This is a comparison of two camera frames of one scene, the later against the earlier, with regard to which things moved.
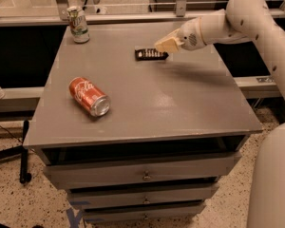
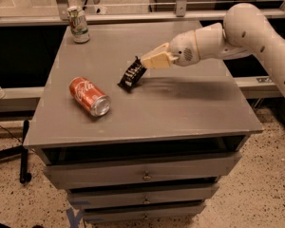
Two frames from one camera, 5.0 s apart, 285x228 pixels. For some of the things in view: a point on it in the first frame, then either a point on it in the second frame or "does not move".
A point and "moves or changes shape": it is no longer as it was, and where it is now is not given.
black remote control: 150,54 moves or changes shape
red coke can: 89,96 does not move
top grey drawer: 141,171 does not move
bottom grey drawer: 130,213 does not move
